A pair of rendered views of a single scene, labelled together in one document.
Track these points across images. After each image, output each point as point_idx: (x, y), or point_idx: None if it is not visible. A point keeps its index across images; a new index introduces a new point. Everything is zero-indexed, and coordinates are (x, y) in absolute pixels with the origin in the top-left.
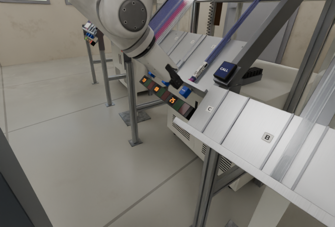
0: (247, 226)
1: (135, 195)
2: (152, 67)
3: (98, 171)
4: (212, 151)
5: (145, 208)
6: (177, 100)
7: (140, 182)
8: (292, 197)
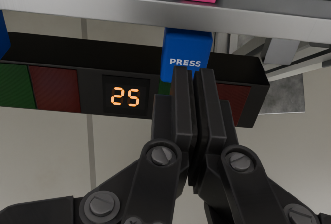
0: None
1: (77, 142)
2: None
3: None
4: (279, 70)
5: (110, 139)
6: (153, 88)
7: (56, 118)
8: None
